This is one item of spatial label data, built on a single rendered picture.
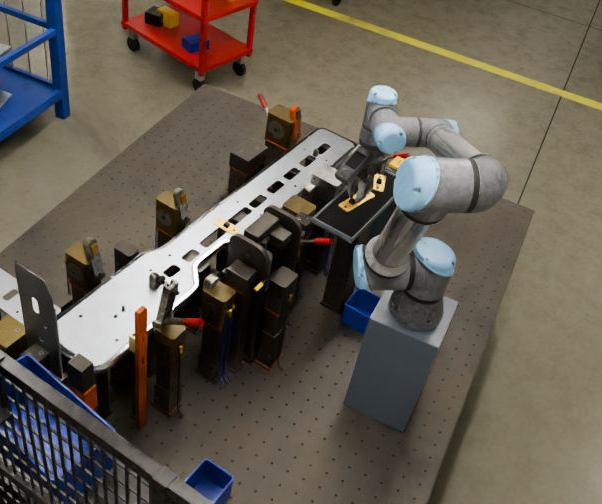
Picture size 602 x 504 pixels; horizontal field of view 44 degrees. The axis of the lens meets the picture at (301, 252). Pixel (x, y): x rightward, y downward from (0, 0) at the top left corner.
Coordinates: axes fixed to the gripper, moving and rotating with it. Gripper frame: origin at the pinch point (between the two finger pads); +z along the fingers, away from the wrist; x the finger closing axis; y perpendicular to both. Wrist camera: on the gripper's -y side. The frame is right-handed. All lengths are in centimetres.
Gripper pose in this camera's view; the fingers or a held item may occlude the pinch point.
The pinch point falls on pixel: (353, 198)
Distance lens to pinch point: 219.4
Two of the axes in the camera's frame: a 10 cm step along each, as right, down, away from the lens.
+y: 6.9, -4.2, 5.9
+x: -7.1, -5.5, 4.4
